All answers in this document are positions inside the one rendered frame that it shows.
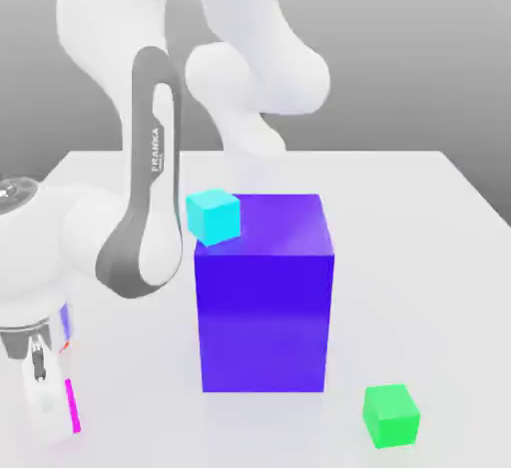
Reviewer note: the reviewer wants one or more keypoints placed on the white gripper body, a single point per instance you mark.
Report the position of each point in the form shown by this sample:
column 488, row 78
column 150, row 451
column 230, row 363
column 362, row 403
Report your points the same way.
column 50, row 396

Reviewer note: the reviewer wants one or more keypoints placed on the small magenta cube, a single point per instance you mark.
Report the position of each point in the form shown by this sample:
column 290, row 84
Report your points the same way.
column 73, row 408

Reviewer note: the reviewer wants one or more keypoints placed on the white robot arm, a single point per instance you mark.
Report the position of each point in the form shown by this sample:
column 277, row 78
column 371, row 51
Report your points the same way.
column 143, row 77

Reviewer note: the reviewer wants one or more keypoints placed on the small cyan cube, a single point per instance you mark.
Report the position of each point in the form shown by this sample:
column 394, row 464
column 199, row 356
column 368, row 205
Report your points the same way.
column 213, row 218

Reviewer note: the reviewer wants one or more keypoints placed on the small green cube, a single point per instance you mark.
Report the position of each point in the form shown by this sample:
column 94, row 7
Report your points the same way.
column 391, row 416

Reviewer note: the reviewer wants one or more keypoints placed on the large blue box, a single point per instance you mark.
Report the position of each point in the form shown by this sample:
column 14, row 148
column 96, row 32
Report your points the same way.
column 263, row 316

